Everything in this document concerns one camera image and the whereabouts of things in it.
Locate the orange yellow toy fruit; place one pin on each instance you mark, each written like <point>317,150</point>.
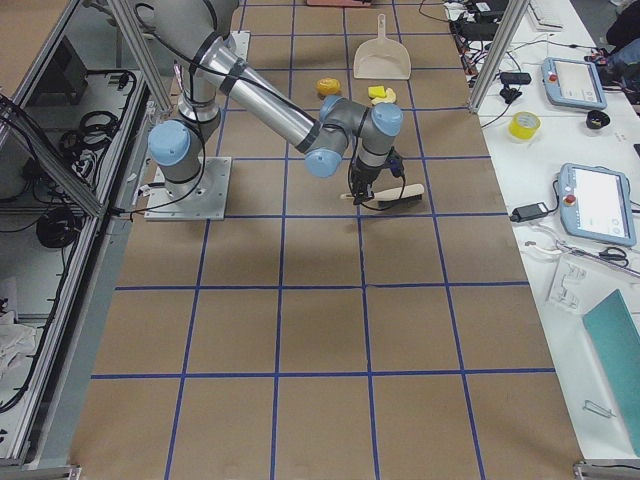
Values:
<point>327,86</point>

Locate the beige hand brush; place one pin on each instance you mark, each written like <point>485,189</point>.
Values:
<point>389,198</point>

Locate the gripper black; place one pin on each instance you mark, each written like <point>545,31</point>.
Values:
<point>363,175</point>

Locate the black power adapter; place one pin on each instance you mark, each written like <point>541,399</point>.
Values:
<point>529,212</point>

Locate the yellow tape roll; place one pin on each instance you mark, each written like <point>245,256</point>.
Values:
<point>524,125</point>

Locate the teal board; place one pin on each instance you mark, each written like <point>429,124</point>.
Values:
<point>616,342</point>

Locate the near teach pendant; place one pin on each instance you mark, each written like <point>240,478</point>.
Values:
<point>594,203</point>

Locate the yellow green sponge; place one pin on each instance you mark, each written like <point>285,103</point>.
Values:
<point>376,92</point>

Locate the beige dustpan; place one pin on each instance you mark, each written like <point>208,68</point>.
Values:
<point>381,58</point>

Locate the teach pendant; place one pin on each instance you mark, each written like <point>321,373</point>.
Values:
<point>572,83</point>
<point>594,203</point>

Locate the aluminium frame post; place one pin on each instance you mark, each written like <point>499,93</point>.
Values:
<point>510,22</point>

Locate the black scissors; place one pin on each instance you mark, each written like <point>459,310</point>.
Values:
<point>614,255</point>

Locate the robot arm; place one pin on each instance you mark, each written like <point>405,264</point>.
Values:
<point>198,33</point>

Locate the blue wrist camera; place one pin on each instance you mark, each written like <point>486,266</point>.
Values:
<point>395,164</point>

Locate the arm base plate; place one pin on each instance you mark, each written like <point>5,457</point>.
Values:
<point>238,45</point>
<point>203,198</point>

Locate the far teach pendant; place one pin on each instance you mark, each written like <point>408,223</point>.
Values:
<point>572,83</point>

